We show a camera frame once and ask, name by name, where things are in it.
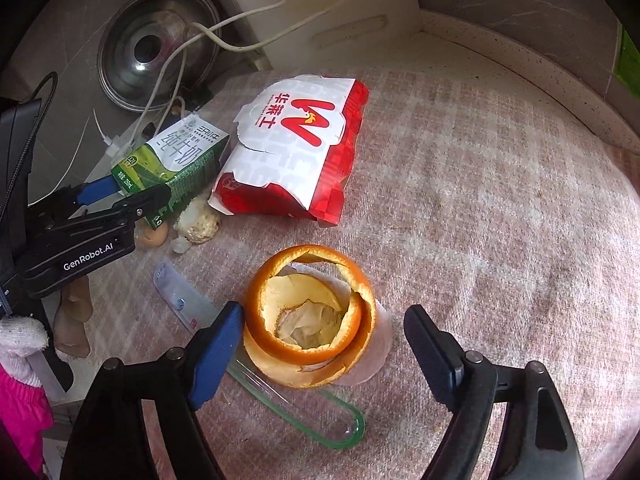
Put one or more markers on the person's left hand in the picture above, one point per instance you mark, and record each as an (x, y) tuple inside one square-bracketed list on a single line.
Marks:
[(20, 335)]

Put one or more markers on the pink plaid cloth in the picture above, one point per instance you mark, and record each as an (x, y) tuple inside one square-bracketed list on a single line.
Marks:
[(475, 210)]

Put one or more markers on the small white food scrap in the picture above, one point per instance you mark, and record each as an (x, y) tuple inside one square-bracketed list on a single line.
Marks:
[(180, 246)]

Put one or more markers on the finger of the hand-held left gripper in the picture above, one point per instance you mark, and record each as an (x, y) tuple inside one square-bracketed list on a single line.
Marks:
[(145, 202), (100, 190)]

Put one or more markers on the white power strip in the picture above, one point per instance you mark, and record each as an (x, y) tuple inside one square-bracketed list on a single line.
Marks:
[(119, 147)]

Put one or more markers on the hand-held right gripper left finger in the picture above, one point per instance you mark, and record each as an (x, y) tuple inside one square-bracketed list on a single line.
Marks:
[(217, 355)]

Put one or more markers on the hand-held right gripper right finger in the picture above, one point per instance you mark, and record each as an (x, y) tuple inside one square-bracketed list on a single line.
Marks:
[(434, 355)]

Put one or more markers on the green milk carton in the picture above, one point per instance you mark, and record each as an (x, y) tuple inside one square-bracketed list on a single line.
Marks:
[(185, 160)]

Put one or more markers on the clear plastic wrapper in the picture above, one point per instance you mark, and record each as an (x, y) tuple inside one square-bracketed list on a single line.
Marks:
[(175, 295)]

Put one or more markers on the white appliance base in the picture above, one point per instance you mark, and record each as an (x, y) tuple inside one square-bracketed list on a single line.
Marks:
[(325, 0)]

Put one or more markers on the red and white paper food box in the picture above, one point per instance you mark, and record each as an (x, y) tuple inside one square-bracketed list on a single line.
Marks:
[(300, 160)]

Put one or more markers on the person's left forearm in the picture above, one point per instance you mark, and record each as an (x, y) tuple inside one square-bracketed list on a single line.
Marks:
[(20, 410)]

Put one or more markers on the beige bone-shaped object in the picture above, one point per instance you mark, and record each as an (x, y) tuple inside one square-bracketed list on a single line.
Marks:
[(72, 320)]

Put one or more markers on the green plastic container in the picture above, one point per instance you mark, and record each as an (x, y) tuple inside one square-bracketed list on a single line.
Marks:
[(629, 55)]

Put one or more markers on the crumpled beige food scrap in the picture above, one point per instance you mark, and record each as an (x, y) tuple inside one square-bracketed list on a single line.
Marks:
[(197, 222)]

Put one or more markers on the metal pot lid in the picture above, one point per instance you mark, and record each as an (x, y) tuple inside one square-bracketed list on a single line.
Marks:
[(130, 25)]

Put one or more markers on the brown eggshell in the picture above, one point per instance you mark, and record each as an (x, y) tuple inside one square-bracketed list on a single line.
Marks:
[(152, 236)]

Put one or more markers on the orange peel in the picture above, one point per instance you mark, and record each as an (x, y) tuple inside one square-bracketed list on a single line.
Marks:
[(260, 330)]

